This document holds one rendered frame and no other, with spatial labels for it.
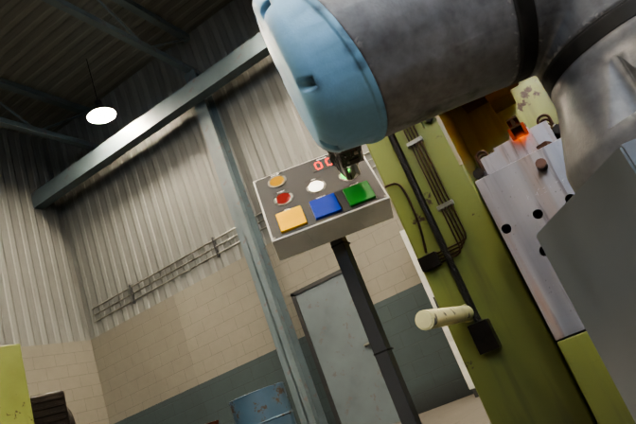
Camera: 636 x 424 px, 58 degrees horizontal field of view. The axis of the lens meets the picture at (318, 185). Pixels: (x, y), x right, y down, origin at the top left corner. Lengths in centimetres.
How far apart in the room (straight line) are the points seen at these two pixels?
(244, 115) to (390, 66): 913
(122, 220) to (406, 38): 1052
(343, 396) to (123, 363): 412
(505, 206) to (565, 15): 114
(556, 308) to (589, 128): 113
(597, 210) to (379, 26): 19
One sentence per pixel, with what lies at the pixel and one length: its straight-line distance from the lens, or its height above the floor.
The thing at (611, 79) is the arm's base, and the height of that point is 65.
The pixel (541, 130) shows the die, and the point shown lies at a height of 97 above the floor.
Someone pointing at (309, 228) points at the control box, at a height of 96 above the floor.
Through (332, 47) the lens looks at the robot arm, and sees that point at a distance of 42.
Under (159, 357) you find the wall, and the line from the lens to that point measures 1016.
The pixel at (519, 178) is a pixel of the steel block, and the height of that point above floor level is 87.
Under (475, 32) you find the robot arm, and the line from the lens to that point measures 44.
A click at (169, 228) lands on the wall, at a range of 1009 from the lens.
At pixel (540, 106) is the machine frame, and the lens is 218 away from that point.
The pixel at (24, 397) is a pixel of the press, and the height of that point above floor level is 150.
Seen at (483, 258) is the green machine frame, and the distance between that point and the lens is 177.
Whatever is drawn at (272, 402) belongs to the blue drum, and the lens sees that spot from 590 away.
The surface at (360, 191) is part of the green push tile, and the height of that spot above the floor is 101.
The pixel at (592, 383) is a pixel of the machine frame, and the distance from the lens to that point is 156.
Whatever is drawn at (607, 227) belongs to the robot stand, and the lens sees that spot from 41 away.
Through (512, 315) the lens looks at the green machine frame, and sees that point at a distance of 176.
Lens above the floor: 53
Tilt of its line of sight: 20 degrees up
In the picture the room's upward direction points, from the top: 22 degrees counter-clockwise
